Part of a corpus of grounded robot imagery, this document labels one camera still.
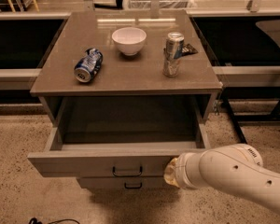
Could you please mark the grey bottom drawer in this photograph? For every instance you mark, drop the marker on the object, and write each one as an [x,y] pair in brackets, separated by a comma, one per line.
[122,182]

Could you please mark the black stand leg with caster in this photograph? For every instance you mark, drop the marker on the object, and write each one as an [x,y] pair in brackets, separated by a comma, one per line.
[234,121]

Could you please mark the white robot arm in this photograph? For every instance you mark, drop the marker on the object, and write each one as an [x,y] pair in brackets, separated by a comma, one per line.
[236,170]

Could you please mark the grey drawer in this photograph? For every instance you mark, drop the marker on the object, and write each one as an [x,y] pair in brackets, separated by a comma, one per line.
[122,182]
[123,136]

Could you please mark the white ceramic bowl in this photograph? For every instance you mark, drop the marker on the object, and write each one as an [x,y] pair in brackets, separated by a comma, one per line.
[129,40]

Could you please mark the silver energy drink can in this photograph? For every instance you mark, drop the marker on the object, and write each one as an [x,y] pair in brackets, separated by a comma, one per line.
[172,53]

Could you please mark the white wire basket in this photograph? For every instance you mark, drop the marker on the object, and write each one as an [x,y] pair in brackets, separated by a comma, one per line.
[163,4]

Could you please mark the grey drawer cabinet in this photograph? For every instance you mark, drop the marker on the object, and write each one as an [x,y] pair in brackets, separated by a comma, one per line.
[122,75]

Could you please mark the grey top drawer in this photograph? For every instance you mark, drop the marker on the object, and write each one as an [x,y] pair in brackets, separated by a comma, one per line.
[123,136]

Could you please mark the blue soda can lying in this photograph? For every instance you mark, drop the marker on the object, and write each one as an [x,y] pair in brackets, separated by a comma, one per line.
[89,66]

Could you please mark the dark snack packet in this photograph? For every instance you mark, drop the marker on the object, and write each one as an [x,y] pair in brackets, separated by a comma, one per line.
[188,49]

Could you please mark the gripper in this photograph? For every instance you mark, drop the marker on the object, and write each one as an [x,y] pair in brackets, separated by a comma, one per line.
[182,171]

